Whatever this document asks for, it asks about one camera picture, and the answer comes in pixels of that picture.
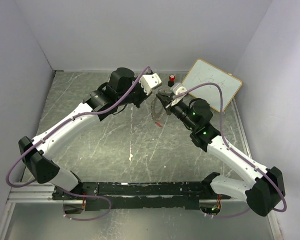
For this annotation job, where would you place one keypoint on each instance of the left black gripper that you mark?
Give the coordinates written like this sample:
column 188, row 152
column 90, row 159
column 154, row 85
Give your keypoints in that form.
column 144, row 95

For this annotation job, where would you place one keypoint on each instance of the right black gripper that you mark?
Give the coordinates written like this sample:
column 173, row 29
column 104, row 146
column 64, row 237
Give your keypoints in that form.
column 165, row 98

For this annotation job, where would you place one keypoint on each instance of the metal disc with keyrings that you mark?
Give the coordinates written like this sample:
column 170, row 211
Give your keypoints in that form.
column 157, row 109

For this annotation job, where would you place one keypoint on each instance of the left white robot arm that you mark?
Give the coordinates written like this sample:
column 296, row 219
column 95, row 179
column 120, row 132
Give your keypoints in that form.
column 122, row 88

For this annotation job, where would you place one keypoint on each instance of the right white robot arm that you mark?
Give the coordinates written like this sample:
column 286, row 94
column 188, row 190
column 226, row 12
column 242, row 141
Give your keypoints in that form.
column 262, row 188

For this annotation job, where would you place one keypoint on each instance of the red black stamp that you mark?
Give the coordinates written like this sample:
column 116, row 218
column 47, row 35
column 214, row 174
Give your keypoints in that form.
column 171, row 81

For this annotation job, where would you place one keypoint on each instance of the small whiteboard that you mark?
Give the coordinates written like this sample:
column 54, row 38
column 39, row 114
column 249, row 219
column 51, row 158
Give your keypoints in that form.
column 221, row 89

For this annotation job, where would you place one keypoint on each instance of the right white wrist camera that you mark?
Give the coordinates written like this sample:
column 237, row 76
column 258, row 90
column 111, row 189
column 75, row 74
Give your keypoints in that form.
column 178, row 89

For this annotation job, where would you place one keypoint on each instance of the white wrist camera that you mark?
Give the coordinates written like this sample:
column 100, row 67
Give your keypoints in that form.
column 150, row 82
column 178, row 89

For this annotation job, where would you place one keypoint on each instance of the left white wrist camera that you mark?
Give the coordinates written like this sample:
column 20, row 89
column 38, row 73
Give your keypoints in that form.
column 150, row 82

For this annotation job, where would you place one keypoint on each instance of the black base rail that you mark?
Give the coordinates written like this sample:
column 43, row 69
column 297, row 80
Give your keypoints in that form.
column 138, row 195

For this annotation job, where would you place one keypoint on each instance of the aluminium frame rail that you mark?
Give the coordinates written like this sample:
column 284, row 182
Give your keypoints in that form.
column 32, row 193

